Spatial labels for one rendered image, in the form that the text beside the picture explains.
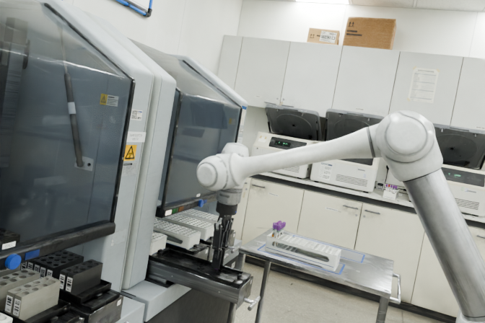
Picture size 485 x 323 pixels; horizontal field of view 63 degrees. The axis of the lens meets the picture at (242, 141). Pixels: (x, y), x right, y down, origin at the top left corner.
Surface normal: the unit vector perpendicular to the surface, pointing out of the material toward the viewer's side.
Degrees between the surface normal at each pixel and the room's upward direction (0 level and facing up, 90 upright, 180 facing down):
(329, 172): 90
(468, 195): 90
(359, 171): 90
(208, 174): 94
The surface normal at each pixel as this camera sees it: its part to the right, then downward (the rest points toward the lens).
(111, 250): 0.92, 0.18
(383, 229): -0.34, -0.01
